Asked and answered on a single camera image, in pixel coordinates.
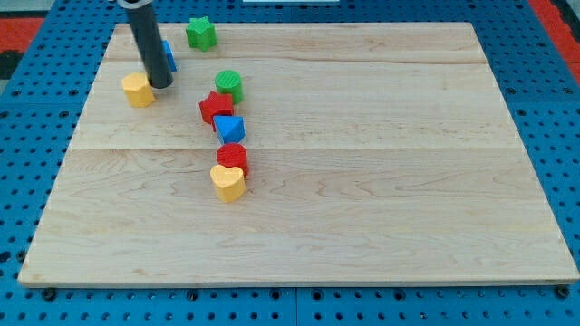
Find green star block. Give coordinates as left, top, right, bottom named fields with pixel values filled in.
left=186, top=16, right=218, bottom=52

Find yellow heart block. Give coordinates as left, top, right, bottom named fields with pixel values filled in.
left=210, top=165, right=247, bottom=203

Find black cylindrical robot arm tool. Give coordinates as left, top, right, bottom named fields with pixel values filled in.
left=117, top=0, right=173, bottom=89

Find red cylinder block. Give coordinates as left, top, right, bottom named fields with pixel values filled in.
left=216, top=143, right=249, bottom=177

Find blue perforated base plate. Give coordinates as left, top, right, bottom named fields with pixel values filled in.
left=1, top=1, right=579, bottom=325

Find yellow hexagon block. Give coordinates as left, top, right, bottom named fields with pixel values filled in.
left=121, top=72, right=155, bottom=108

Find red star block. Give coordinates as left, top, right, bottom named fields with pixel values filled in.
left=198, top=91, right=235, bottom=131

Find light wooden board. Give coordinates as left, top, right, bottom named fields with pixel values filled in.
left=19, top=23, right=579, bottom=288

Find green cylinder block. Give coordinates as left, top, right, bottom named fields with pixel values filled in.
left=214, top=70, right=244, bottom=104

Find blue triangle block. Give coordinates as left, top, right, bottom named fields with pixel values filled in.
left=214, top=115, right=246, bottom=144

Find blue block behind arm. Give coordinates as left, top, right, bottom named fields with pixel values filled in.
left=162, top=40, right=178, bottom=72

